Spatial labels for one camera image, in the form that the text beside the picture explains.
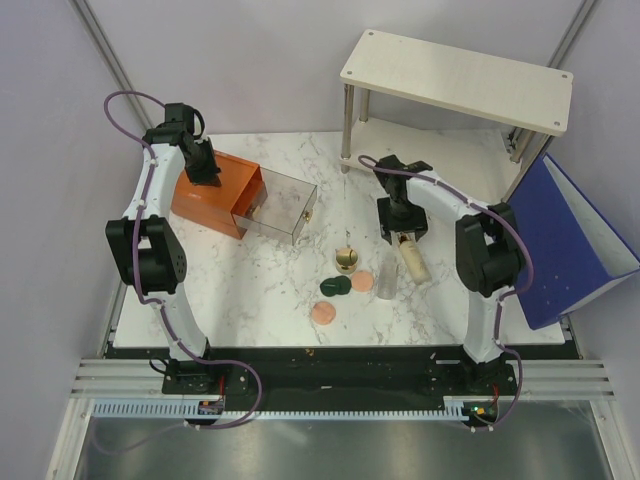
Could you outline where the orange drawer organizer box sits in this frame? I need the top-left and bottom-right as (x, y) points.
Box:
(171, 151), (265, 240)

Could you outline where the white two-tier shelf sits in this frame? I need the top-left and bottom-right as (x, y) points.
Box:
(339, 29), (574, 203)

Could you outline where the pink round makeup puff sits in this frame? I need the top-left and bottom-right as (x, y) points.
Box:
(311, 301), (336, 326)
(351, 270), (375, 293)

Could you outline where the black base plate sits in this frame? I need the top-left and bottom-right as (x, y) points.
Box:
(103, 344), (584, 416)

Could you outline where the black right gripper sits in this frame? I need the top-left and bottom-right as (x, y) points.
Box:
(377, 197), (429, 242)

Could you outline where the clear small bottle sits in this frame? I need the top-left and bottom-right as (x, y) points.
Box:
(377, 251), (398, 300)

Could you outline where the gold lid cream jar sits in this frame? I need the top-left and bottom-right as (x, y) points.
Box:
(334, 247), (359, 275)

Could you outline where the clear drawer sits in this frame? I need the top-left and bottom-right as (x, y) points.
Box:
(233, 167), (317, 245)
(236, 205), (263, 236)

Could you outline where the white slotted cable duct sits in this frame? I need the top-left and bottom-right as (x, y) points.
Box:
(92, 398), (225, 420)

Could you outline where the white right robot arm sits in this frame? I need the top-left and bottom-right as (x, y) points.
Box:
(371, 155), (534, 394)

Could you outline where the aluminium rail frame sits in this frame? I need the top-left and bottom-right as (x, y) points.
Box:
(44, 356), (621, 480)

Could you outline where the blue file binder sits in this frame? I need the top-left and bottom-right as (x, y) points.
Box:
(508, 155), (639, 330)

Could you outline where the cream lotion bottle gold cap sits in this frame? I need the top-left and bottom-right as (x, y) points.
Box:
(397, 233), (432, 285)

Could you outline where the pink round makeup puff front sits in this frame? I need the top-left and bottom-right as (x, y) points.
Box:
(311, 301), (336, 326)

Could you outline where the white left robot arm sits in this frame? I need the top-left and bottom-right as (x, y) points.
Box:
(105, 103), (221, 395)

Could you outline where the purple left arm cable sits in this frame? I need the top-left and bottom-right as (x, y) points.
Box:
(92, 90), (265, 453)

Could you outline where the dark green makeup sponge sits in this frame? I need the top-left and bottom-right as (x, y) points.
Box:
(319, 275), (352, 297)

